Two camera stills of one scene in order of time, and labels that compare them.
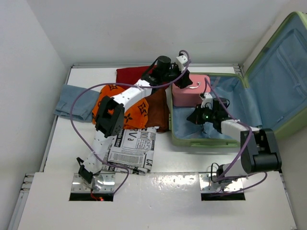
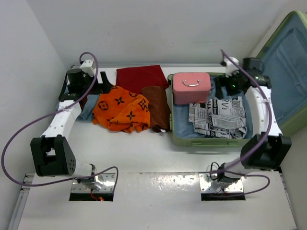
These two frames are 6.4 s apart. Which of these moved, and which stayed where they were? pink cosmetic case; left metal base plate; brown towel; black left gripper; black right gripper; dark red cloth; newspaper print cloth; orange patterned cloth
Moved: black right gripper; newspaper print cloth; black left gripper
Stayed: left metal base plate; brown towel; dark red cloth; pink cosmetic case; orange patterned cloth
